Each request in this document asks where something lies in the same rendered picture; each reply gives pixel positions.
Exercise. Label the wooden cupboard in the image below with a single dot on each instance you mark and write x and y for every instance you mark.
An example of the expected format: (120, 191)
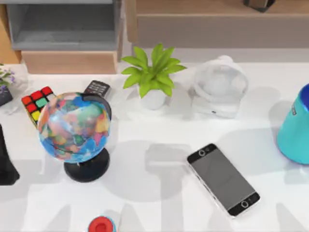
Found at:
(7, 41)

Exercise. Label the pale wooden drawer front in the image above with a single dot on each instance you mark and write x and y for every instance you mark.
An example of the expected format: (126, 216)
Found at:
(68, 62)

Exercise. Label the purple flowers in dark pot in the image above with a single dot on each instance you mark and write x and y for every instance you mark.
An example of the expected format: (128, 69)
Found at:
(5, 84)

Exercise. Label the black and grey smartphone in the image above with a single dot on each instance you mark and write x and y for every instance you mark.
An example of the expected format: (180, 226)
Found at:
(223, 180)

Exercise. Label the colourful puzzle cube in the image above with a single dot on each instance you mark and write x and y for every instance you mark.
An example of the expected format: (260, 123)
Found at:
(36, 102)

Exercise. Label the colourful globe on black stand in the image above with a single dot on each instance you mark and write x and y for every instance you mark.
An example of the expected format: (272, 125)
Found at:
(77, 130)

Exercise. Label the white desk fan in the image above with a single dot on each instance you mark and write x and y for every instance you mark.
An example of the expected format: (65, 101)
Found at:
(218, 88)

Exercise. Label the red and blue round object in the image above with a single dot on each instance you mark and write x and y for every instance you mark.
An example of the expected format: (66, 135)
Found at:
(101, 225)

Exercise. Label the green plant in white pot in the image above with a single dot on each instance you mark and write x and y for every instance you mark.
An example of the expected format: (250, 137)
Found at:
(152, 75)

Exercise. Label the wooden shelf unit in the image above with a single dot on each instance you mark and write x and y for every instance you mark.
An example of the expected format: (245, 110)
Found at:
(217, 23)

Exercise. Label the black calculator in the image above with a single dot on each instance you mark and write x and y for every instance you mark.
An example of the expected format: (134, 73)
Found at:
(97, 88)

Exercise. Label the teal blue cup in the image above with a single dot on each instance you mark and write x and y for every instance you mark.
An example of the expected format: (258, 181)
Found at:
(295, 130)

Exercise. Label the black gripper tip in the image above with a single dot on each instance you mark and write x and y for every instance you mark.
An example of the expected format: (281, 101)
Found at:
(6, 164)

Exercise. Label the black object on shelf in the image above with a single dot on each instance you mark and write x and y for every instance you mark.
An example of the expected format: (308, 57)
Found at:
(259, 4)

